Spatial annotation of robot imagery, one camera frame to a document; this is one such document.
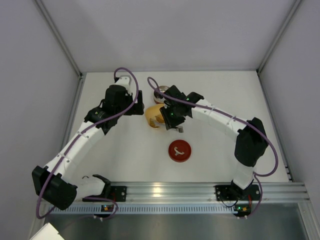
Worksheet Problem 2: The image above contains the yellow lunch box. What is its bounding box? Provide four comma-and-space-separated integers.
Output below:
144, 103, 165, 129

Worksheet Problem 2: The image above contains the red round lid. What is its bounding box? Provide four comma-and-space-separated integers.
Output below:
168, 139, 192, 163

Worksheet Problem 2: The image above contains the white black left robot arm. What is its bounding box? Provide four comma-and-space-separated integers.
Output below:
31, 74, 144, 210

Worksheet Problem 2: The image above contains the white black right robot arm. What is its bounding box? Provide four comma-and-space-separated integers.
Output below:
160, 85, 269, 192

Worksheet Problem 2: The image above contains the white box corner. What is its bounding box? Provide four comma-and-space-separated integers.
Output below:
30, 223, 64, 240

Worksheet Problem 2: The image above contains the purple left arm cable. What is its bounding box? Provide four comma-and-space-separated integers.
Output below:
36, 66, 140, 220

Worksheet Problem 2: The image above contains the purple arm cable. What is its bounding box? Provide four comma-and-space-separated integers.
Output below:
36, 66, 140, 220
146, 76, 279, 221

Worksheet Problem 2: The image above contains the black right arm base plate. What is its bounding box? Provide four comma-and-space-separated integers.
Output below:
214, 184, 261, 202

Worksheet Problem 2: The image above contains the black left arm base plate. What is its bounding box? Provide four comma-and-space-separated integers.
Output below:
82, 185, 127, 202

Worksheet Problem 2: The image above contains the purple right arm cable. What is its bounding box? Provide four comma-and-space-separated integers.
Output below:
146, 76, 279, 221

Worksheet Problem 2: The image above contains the aluminium mounting rail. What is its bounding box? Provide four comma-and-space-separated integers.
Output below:
74, 181, 311, 202

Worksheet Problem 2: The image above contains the left aluminium frame post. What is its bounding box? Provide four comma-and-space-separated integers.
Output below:
32, 0, 83, 79

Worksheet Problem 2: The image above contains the aluminium frame post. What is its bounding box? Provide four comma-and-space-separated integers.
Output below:
256, 0, 304, 77
32, 0, 83, 79

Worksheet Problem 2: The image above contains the slotted grey cable duct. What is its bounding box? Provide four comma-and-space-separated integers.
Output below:
42, 201, 311, 215

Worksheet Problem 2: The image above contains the right aluminium frame post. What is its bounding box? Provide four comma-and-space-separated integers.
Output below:
256, 0, 304, 77

